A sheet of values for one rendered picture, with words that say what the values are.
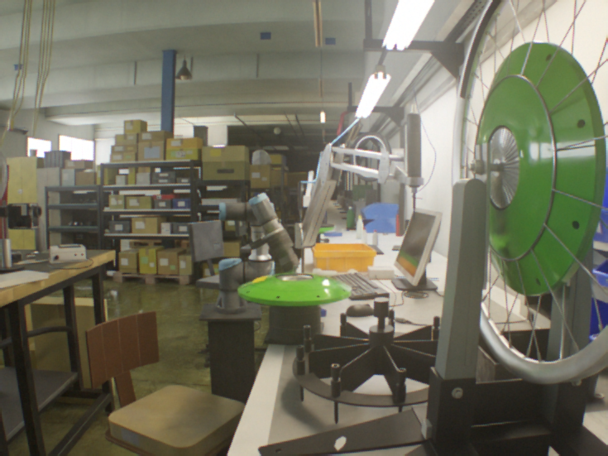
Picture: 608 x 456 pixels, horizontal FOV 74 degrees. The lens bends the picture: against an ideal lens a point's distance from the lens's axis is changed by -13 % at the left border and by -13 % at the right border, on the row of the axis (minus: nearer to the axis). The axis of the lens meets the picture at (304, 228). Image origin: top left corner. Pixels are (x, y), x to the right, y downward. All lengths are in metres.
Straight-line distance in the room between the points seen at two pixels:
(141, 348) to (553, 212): 1.49
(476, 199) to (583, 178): 0.14
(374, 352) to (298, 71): 9.18
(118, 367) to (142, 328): 0.16
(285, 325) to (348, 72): 8.87
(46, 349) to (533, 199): 2.94
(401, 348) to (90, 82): 10.68
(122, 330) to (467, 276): 1.31
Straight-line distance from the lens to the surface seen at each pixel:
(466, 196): 0.55
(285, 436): 0.82
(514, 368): 0.62
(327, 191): 1.67
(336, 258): 2.35
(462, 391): 0.60
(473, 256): 0.56
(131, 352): 1.72
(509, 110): 0.57
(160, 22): 7.05
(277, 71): 9.95
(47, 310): 3.07
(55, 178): 7.82
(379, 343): 0.92
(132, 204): 7.09
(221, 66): 10.19
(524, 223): 0.54
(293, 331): 1.25
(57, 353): 3.12
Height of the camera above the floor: 1.33
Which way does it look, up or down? 5 degrees down
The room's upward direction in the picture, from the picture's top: straight up
